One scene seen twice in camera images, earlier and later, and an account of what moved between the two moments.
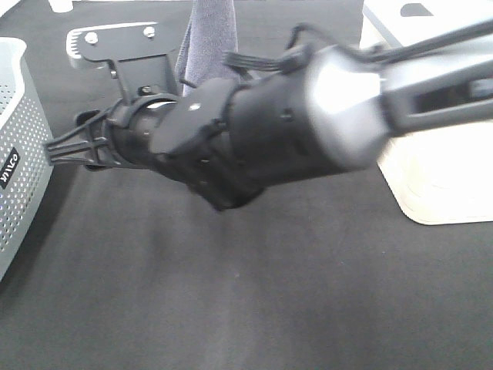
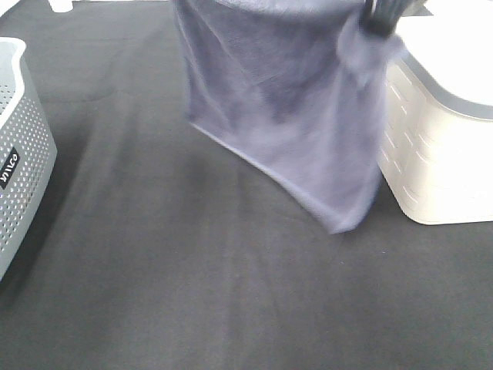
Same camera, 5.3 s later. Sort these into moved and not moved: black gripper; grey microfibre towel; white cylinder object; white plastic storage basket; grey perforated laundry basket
Moved: black gripper; grey microfibre towel
Not moved: white cylinder object; white plastic storage basket; grey perforated laundry basket
